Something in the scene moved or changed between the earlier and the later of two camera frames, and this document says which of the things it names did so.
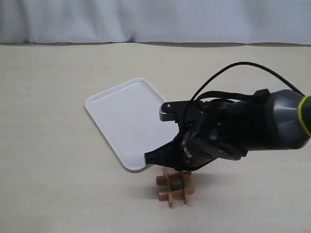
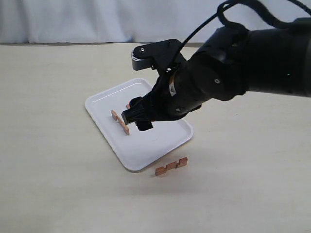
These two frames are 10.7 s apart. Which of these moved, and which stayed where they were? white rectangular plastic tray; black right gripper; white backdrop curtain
Moved: black right gripper
Stayed: white backdrop curtain; white rectangular plastic tray
